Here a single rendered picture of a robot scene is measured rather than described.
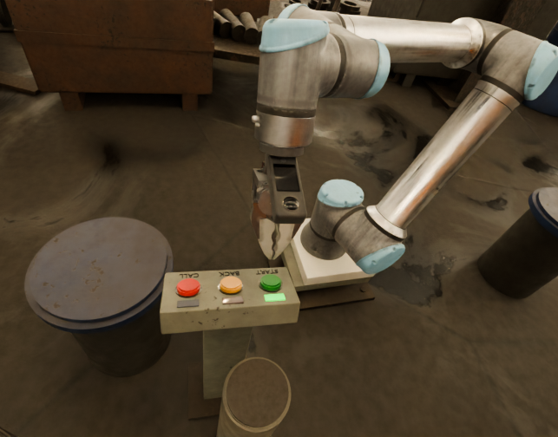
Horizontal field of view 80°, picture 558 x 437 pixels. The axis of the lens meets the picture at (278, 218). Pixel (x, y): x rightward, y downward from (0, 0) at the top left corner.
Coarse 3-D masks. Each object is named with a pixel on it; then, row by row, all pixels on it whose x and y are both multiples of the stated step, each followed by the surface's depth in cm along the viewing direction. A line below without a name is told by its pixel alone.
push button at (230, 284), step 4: (224, 280) 60; (228, 280) 61; (232, 280) 61; (236, 280) 61; (240, 280) 61; (220, 284) 60; (224, 284) 59; (228, 284) 59; (232, 284) 60; (236, 284) 60; (240, 284) 60; (220, 288) 60; (224, 288) 59; (228, 288) 59; (232, 288) 59; (236, 288) 59; (240, 288) 60; (228, 292) 59; (232, 292) 59
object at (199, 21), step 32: (32, 0) 148; (64, 0) 151; (96, 0) 154; (128, 0) 158; (160, 0) 161; (192, 0) 165; (32, 32) 156; (64, 32) 160; (96, 32) 163; (128, 32) 167; (160, 32) 171; (192, 32) 175; (32, 64) 166; (64, 64) 170; (96, 64) 174; (128, 64) 178; (160, 64) 183; (192, 64) 187; (64, 96) 182; (192, 96) 202
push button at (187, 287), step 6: (180, 282) 59; (186, 282) 59; (192, 282) 59; (198, 282) 60; (180, 288) 57; (186, 288) 58; (192, 288) 58; (198, 288) 58; (186, 294) 57; (192, 294) 57
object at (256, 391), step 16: (240, 368) 59; (256, 368) 59; (272, 368) 60; (224, 384) 57; (240, 384) 57; (256, 384) 58; (272, 384) 58; (288, 384) 59; (224, 400) 56; (240, 400) 56; (256, 400) 56; (272, 400) 56; (288, 400) 57; (224, 416) 58; (240, 416) 54; (256, 416) 54; (272, 416) 55; (224, 432) 65; (240, 432) 56; (256, 432) 53; (272, 432) 62
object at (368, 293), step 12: (276, 264) 137; (324, 288) 133; (336, 288) 134; (348, 288) 135; (360, 288) 136; (300, 300) 127; (312, 300) 128; (324, 300) 129; (336, 300) 130; (348, 300) 131; (360, 300) 132
